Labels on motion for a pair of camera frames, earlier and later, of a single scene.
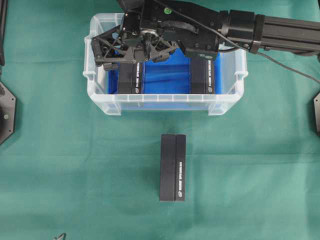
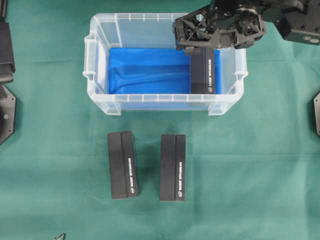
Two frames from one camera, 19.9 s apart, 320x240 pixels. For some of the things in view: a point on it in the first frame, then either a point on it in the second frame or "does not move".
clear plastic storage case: [176, 83] does not move
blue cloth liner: [170, 74] does not move
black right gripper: [129, 43] → [225, 23]
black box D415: [173, 167] does not move
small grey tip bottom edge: [61, 237] does not move
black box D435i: [129, 78] → [124, 175]
